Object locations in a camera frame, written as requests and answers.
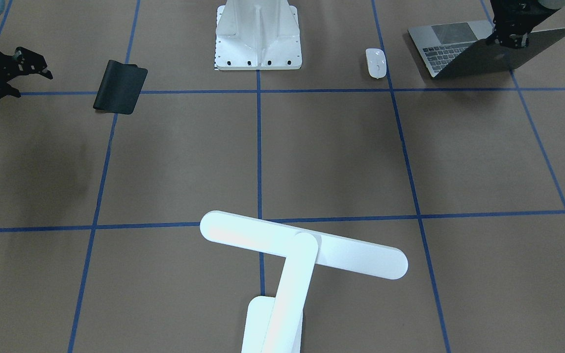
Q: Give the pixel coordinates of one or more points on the white computer mouse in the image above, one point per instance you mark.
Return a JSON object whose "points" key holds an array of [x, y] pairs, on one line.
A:
{"points": [[376, 63]]}

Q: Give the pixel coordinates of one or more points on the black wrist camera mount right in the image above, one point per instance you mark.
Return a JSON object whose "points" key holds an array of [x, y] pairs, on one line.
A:
{"points": [[24, 62]]}

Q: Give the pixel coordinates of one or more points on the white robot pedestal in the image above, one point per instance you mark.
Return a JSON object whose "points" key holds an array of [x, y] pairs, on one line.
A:
{"points": [[257, 35]]}

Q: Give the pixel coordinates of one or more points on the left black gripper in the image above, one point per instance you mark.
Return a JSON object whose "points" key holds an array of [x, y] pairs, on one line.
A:
{"points": [[509, 25]]}

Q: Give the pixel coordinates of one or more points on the black mouse pad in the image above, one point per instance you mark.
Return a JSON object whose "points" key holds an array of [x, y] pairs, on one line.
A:
{"points": [[120, 88]]}

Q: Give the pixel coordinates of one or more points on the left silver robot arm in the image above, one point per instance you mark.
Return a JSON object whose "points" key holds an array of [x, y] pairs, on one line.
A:
{"points": [[541, 10]]}

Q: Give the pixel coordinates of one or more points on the grey laptop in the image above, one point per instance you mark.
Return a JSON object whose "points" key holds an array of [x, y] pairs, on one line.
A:
{"points": [[464, 49]]}

